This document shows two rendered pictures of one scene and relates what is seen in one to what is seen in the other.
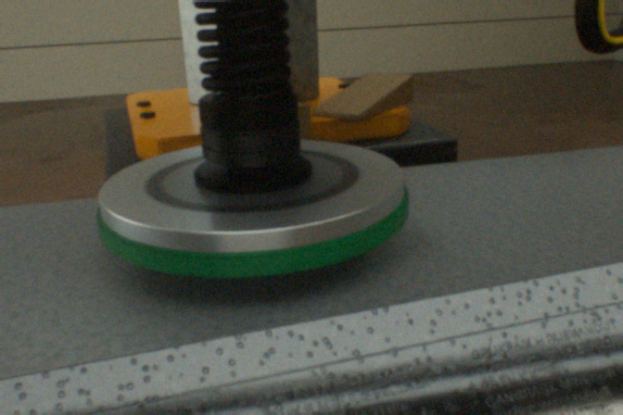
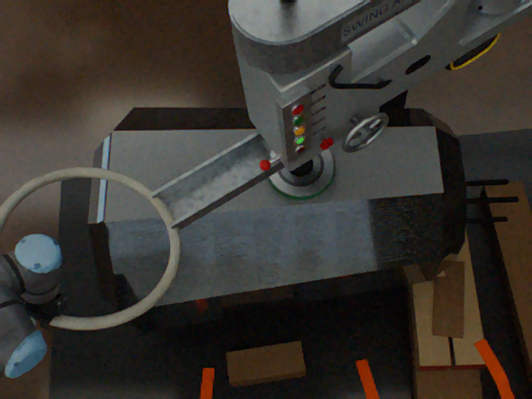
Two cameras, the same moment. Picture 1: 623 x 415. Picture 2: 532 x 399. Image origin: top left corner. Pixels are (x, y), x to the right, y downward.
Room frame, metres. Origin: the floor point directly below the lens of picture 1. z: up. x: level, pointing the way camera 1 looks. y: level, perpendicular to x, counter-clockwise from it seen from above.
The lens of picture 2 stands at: (-0.51, -0.22, 2.86)
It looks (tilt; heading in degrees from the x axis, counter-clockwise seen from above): 66 degrees down; 22
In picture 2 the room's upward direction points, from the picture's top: 11 degrees counter-clockwise
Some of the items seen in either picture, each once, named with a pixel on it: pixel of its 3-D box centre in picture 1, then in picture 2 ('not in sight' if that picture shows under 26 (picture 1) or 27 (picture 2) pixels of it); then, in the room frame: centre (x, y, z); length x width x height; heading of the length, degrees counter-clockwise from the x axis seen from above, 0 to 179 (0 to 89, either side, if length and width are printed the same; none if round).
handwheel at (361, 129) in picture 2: not in sight; (357, 123); (0.43, -0.13, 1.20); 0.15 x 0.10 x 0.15; 135
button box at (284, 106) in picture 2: not in sight; (295, 125); (0.30, 0.01, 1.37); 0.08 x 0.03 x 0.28; 135
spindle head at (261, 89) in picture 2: not in sight; (320, 75); (0.49, -0.02, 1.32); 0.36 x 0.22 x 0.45; 135
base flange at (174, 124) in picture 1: (255, 108); not in sight; (1.28, 0.11, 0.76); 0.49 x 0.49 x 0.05; 17
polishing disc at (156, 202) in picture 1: (254, 183); (300, 165); (0.43, 0.04, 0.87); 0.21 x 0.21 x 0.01
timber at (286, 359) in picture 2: not in sight; (266, 364); (-0.07, 0.10, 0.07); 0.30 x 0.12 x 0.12; 111
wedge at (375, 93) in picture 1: (363, 94); not in sight; (1.16, -0.11, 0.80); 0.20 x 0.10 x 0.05; 144
